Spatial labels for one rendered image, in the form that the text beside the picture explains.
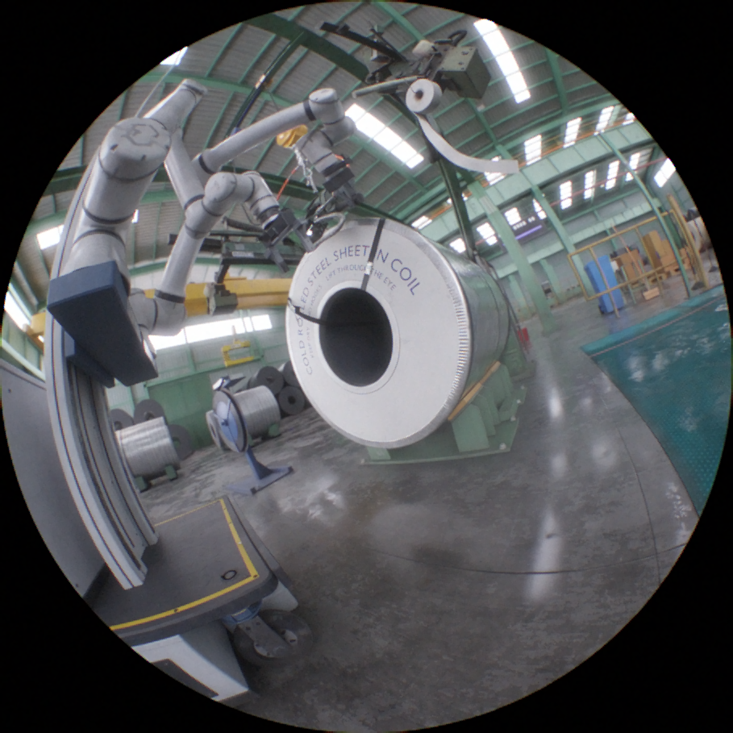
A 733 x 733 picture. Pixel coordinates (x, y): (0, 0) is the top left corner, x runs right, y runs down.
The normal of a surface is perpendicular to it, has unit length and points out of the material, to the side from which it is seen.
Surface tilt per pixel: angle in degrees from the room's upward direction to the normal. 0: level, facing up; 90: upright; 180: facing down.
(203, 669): 90
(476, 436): 90
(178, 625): 90
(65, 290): 90
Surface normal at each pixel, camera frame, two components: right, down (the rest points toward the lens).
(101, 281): 0.60, -0.27
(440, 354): -0.64, 0.22
